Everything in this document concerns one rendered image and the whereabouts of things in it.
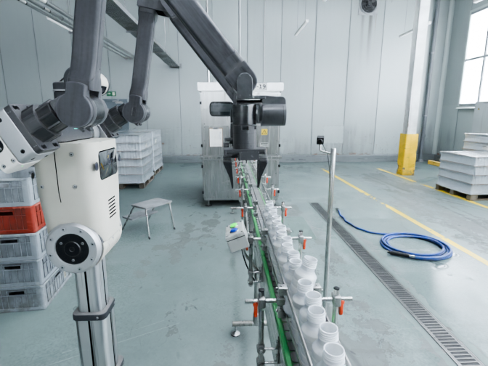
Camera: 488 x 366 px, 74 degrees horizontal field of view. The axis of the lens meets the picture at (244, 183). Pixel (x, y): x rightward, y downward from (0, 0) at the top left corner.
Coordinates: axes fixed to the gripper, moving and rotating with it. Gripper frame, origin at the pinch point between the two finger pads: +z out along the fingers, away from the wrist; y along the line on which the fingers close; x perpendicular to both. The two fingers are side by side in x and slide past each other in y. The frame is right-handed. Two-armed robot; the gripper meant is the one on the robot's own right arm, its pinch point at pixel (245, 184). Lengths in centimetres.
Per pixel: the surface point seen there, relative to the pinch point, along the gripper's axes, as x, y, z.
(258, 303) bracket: -1.2, 3.1, 32.2
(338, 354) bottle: -28.8, 14.9, 25.7
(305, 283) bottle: -4.8, 14.6, 25.0
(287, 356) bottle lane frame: -11.3, 9.0, 40.5
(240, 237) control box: 42, 0, 30
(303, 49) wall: 1019, 247, -225
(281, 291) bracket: -1.0, 9.2, 29.2
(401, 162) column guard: 759, 460, 111
